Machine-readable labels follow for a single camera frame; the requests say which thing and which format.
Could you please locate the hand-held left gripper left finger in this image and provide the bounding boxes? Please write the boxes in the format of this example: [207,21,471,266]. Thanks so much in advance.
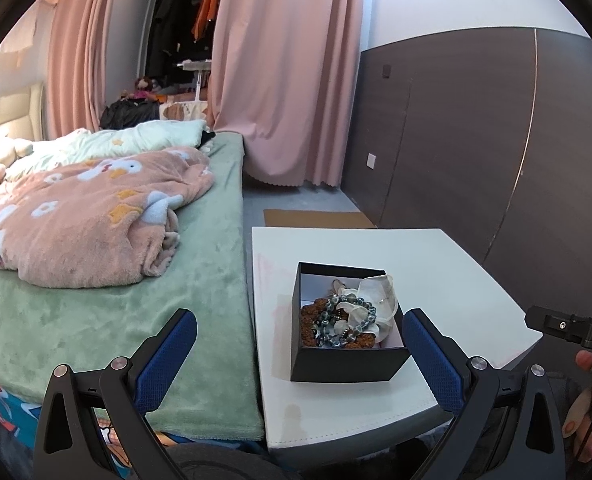
[32,307,199,480]

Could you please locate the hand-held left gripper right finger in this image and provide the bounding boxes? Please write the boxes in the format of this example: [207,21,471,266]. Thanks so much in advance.
[401,307,567,480]

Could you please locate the grey bead bracelet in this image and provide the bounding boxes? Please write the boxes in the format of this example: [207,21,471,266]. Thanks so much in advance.
[313,320,357,348]
[326,296,379,333]

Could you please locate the black square gift box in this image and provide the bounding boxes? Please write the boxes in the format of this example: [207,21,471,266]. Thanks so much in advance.
[290,261,411,383]

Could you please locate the clear plastic bags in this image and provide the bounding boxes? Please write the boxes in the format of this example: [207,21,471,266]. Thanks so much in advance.
[356,273,399,333]

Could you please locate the white organza pouch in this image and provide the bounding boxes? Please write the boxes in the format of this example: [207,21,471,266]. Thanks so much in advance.
[336,287,377,331]

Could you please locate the brown rudraksha bead bracelet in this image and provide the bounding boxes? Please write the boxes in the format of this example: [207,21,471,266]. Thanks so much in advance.
[300,299,377,348]

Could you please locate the person's right hand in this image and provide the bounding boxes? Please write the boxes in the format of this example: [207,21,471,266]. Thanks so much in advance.
[561,347,592,458]

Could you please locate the white table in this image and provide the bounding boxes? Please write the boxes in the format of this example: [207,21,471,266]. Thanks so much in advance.
[251,226,544,451]

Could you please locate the bed with green sheet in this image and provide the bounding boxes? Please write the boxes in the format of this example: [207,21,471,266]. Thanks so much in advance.
[0,82,267,480]

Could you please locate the pink printed fleece blanket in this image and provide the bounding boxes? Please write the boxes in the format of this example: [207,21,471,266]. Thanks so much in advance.
[0,146,214,288]

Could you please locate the colourful printed bed sheet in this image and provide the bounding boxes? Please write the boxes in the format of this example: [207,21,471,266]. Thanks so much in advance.
[0,372,127,480]

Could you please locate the flattened cardboard sheet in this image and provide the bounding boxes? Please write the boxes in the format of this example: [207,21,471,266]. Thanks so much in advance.
[263,208,378,230]

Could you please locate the pale green quilt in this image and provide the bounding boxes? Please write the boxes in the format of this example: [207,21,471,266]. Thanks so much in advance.
[6,120,209,181]

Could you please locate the black clothes pile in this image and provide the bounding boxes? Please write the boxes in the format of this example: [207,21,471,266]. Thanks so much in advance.
[99,100,162,130]

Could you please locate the cream plush toy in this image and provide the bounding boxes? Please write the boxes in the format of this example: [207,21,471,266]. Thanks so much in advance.
[0,137,34,166]

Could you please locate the beige padded headboard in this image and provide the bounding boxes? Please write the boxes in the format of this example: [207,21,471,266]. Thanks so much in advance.
[0,82,47,141]

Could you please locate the white drying rack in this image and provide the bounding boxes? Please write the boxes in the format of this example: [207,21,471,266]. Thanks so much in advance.
[176,60,213,103]

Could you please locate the wide pink curtain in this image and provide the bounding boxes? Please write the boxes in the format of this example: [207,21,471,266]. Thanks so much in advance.
[208,0,372,191]

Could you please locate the narrow pink curtain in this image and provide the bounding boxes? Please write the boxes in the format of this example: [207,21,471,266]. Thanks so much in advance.
[46,0,157,138]

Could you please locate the hanging black clothes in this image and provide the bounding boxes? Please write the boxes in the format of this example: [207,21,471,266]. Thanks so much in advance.
[146,0,197,81]

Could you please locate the hanging orange jacket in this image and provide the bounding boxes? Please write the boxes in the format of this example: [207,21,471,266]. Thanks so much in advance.
[192,0,227,43]

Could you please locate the white hanging cloth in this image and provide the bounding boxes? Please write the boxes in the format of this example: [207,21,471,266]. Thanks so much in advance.
[0,5,52,56]

